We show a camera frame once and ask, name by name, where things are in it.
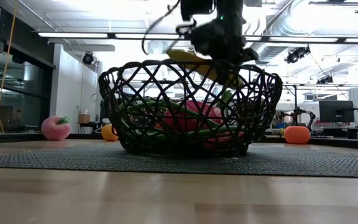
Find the dark woven wicker basket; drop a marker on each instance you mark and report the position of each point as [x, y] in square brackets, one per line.
[269, 102]

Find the pink toy peach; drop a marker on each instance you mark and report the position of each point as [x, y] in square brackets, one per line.
[54, 129]

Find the round orange toy fruit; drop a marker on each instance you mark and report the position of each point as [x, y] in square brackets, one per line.
[297, 135]

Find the black round spotlight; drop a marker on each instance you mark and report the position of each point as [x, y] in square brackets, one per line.
[88, 58]

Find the black ceiling track light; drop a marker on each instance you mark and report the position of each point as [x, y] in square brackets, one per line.
[325, 80]
[297, 54]

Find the brown cardboard box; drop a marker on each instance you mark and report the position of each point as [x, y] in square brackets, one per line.
[84, 118]

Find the grey woven placemat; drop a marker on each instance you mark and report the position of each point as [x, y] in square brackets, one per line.
[73, 161]

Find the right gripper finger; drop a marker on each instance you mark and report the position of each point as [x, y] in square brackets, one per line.
[228, 73]

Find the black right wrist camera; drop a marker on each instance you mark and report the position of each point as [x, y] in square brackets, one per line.
[197, 7]

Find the small orange toy fruit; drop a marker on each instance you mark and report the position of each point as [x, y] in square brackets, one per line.
[108, 133]

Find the yellow toy banana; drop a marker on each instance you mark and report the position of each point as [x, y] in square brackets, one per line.
[188, 57]

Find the black computer monitor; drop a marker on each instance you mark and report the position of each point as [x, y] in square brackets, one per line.
[336, 111]

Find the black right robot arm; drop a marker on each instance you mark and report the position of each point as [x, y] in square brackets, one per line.
[230, 9]

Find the red toy pepper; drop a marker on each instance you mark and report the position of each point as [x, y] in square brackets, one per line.
[191, 119]

